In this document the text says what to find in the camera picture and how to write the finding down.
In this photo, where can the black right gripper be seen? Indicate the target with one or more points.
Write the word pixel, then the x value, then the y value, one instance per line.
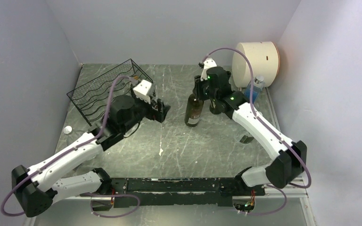
pixel 198 84

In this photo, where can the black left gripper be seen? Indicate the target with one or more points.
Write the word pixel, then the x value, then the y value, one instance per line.
pixel 159 115

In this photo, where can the green wine bottle silver neck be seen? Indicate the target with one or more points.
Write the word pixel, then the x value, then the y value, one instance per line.
pixel 193 111

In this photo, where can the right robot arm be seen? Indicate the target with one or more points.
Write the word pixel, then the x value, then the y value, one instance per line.
pixel 287 157

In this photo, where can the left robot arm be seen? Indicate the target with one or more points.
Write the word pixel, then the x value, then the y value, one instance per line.
pixel 39 186

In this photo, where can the green wine bottle black neck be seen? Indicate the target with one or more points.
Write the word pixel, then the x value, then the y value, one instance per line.
pixel 219 87

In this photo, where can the clear bottle white cap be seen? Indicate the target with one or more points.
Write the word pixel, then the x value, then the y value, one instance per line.
pixel 245 138

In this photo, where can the cream cylindrical container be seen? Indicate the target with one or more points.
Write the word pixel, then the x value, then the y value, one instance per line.
pixel 264 59

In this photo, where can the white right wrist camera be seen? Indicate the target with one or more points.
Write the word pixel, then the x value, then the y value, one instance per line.
pixel 205 65

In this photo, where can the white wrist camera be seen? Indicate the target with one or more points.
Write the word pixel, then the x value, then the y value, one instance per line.
pixel 205 65
pixel 143 91

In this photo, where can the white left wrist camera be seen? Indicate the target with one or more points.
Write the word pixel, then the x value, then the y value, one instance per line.
pixel 143 91

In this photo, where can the black wire wine rack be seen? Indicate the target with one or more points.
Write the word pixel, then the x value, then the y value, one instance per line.
pixel 90 99

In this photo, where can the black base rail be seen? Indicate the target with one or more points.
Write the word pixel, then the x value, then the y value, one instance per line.
pixel 178 191

